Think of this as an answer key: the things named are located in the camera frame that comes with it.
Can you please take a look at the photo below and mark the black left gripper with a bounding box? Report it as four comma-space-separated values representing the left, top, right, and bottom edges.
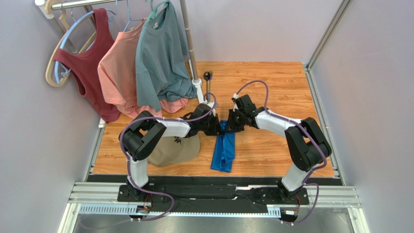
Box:
199, 114, 224, 136

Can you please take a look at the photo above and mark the blue cloth napkin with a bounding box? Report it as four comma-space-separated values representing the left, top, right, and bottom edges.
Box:
210, 133, 236, 173

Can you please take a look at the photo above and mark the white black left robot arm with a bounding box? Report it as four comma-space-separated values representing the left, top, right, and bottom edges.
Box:
119, 102, 224, 191

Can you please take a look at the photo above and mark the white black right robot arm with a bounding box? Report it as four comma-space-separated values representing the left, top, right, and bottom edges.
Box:
226, 95, 332, 192

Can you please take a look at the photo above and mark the white clothes rack foot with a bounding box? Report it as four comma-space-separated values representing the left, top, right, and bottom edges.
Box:
191, 78, 207, 104

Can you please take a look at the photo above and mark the beige baseball cap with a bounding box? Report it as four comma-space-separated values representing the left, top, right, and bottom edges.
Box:
148, 135, 201, 166

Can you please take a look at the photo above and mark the black spoon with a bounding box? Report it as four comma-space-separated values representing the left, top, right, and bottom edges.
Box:
203, 71, 212, 92

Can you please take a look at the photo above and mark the teal t-shirt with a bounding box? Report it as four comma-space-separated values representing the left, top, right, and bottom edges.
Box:
135, 0, 197, 112

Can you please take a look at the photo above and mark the pink t-shirt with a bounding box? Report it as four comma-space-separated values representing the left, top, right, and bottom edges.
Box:
97, 19, 190, 119

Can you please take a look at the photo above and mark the teal clothes hanger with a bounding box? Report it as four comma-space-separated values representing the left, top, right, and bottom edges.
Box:
146, 0, 170, 22

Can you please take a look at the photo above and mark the maroon tank top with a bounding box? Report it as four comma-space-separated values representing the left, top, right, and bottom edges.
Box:
53, 8, 121, 123

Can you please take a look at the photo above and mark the light blue clothes hanger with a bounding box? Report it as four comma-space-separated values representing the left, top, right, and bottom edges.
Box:
53, 9, 117, 85

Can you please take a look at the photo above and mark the wooden clothes hanger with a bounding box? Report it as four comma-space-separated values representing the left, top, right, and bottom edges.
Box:
45, 9, 96, 87

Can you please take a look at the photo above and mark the metal clothes rack pole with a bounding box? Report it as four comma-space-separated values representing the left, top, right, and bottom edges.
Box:
34, 0, 202, 84

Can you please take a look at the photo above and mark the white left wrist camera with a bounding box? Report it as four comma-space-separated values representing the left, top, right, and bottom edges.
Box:
207, 101, 217, 116

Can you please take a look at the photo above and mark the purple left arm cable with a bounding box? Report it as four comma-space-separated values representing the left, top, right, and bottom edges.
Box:
119, 92, 219, 222

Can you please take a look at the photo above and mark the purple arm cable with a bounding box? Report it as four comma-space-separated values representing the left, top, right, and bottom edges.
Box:
119, 92, 219, 222
234, 80, 328, 226

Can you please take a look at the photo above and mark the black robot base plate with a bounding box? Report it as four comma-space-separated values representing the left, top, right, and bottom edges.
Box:
117, 184, 310, 205

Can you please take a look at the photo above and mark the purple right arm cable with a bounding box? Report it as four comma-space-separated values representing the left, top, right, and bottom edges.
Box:
234, 80, 328, 226

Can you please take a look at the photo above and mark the aluminium frame rail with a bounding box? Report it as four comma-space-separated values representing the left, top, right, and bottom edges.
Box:
58, 182, 369, 233

